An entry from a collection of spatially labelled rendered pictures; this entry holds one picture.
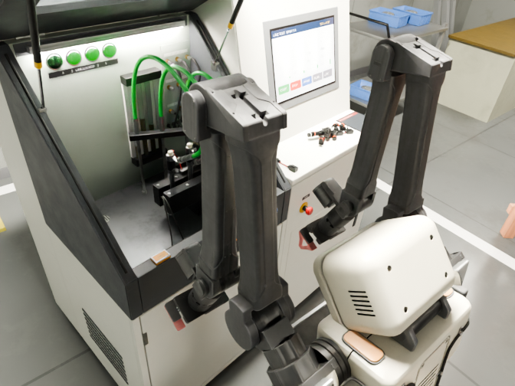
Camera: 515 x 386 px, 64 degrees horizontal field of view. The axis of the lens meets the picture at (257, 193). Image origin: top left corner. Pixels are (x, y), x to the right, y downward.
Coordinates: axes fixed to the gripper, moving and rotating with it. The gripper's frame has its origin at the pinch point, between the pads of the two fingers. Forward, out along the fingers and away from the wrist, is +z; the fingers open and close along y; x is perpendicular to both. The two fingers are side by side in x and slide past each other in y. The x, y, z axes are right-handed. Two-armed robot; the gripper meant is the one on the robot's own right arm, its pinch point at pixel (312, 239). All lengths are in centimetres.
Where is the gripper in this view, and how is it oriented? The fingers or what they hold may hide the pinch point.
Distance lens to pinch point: 126.7
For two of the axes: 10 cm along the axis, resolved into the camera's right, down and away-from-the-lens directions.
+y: -7.7, 3.4, -5.4
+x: 5.4, 8.0, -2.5
